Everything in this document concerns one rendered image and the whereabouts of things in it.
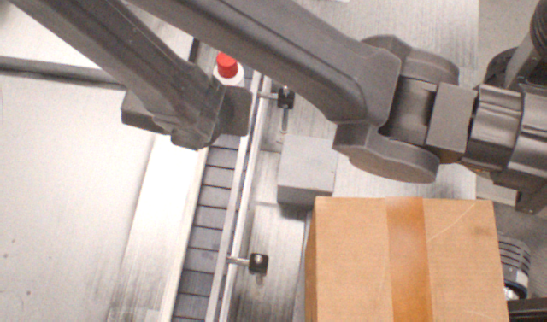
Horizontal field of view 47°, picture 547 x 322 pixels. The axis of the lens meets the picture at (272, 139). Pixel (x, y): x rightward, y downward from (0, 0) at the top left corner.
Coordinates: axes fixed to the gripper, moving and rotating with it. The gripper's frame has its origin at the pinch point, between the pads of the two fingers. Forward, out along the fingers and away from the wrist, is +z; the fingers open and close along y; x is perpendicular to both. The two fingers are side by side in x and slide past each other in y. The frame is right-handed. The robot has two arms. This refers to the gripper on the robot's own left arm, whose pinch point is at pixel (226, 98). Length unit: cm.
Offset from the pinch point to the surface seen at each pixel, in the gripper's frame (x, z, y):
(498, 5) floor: -17, 158, -73
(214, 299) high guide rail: 28.6, -10.6, -3.0
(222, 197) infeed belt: 19.4, 8.1, 0.3
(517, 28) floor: -9, 151, -80
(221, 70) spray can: -3.8, 2.8, 1.7
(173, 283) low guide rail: 29.9, -5.7, 4.5
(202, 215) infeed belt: 22.3, 5.5, 3.0
